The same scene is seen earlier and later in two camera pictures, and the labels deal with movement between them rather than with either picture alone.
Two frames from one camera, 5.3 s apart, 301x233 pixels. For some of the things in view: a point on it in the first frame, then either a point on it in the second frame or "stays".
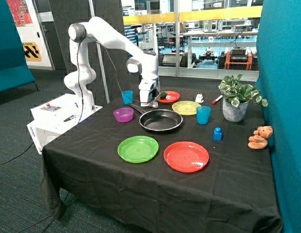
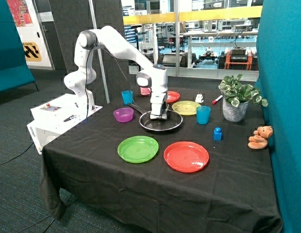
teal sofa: x=11 y=70 stays
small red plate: x=171 y=96 stays
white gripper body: x=149 y=90 to x=158 y=101
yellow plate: x=185 y=107 stays
